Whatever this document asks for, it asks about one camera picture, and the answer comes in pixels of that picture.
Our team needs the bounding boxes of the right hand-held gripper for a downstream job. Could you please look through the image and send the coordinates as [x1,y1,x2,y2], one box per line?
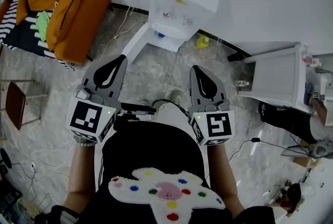
[188,65,235,146]

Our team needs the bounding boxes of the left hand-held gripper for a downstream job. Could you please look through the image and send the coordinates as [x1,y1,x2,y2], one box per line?
[65,54,128,143]

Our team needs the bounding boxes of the person's left forearm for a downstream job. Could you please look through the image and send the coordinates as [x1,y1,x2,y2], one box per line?
[63,141,104,215]

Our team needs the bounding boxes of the person's right forearm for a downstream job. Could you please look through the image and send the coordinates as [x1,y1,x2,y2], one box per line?
[207,143,245,218]

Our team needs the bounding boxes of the white sink cabinet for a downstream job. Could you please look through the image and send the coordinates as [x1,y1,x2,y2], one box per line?
[238,43,326,112]

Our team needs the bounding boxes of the white trousers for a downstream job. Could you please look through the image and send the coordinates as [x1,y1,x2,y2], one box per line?
[158,102,193,135]

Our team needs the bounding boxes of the black chest-mounted device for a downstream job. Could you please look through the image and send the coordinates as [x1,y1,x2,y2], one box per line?
[114,102,157,130]

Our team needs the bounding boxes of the yellow plastic bottle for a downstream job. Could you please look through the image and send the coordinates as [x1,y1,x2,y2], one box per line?
[196,36,210,49]

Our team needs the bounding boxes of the orange sofa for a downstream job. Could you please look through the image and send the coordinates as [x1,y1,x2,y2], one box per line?
[0,0,112,70]

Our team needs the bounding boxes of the long orange cushion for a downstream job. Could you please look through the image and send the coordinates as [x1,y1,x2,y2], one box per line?
[45,0,91,51]

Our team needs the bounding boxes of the black shirt with plush patch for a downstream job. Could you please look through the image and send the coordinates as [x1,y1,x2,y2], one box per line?
[33,121,276,224]

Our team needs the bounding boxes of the green cloth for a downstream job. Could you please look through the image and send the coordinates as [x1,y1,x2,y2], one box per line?
[35,10,50,42]

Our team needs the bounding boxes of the wooden chair brown seat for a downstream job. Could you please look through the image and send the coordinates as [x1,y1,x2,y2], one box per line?
[0,79,49,131]

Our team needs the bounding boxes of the pink bottle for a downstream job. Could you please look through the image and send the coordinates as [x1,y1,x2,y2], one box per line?
[301,54,322,67]

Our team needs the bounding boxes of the small orange cushion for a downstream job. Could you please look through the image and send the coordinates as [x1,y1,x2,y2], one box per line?
[15,0,28,25]

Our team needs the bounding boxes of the cardboard box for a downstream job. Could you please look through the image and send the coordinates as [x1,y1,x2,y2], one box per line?
[293,156,317,168]

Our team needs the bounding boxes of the metal faucet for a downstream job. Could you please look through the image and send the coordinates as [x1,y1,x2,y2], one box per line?
[315,68,333,80]

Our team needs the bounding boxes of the black round stand base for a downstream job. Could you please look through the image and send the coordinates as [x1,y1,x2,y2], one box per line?
[0,148,13,169]

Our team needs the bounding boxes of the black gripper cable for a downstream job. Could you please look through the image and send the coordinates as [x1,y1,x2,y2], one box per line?
[150,99,189,117]

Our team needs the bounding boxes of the white power cable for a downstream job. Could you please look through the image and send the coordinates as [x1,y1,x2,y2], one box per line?
[98,4,146,61]

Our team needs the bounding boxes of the pearl bracelet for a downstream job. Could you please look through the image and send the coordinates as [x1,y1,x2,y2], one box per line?
[73,136,97,147]

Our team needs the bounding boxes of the black adapter cable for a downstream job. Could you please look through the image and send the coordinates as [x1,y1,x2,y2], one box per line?
[228,137,313,161]

